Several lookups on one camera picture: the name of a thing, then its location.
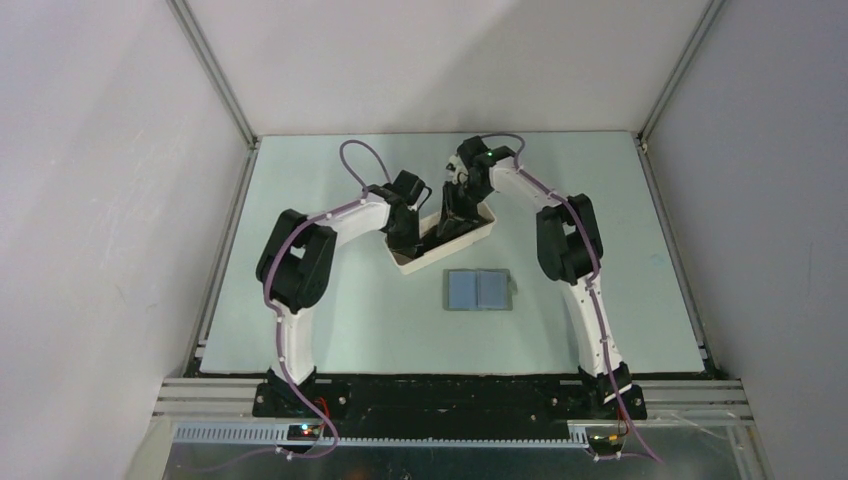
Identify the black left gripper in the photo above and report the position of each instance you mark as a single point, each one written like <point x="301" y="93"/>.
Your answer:
<point x="407" y="246"/>

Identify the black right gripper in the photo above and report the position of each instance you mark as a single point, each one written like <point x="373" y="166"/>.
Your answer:
<point x="455" y="217"/>

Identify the white plastic bin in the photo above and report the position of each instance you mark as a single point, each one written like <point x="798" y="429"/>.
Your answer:
<point x="443" y="249"/>

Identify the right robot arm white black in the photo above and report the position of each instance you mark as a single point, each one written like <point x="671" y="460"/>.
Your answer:
<point x="567" y="242"/>

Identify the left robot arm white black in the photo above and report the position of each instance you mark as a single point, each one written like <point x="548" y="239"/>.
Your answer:
<point x="296" y="263"/>

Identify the black credit card in bin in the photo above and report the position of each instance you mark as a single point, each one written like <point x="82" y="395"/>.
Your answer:
<point x="435" y="237"/>

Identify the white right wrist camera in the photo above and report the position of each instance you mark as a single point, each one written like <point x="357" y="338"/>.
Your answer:
<point x="454" y="165"/>

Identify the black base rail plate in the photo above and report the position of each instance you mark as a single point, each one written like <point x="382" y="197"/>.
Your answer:
<point x="446" y="407"/>

